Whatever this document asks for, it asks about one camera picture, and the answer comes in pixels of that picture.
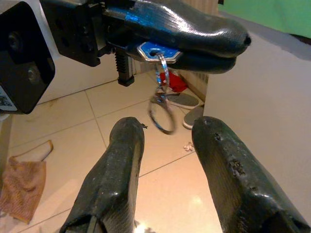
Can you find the green table mat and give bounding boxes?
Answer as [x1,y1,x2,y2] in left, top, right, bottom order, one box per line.
[218,0,311,39]

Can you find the red cloth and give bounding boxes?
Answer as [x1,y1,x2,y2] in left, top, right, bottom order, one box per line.
[159,69,188,93]

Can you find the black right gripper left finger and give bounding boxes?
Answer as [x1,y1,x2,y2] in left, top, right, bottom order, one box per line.
[59,116,146,233]

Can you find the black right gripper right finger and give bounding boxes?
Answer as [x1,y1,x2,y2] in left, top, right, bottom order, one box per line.
[191,116,311,233]

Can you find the blue-headed silver key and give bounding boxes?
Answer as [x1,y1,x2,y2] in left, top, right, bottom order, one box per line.
[137,41,183,65]

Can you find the small silver key ring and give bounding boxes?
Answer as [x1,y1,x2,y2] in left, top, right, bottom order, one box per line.
[155,52,170,92]

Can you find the beige mesh bag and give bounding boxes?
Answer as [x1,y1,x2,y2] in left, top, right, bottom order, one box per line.
[0,139,54,224]

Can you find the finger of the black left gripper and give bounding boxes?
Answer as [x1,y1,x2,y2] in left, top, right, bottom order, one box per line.
[126,43,238,75]
[104,0,252,59]

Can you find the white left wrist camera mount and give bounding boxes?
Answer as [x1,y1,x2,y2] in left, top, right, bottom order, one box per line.
[0,0,59,115]

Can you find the large silver key ring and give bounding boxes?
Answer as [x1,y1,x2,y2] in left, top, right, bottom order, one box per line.
[147,93,177,134]

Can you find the grey slipper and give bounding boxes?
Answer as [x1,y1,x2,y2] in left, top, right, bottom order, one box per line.
[167,93,200,110]
[182,105,205,130]

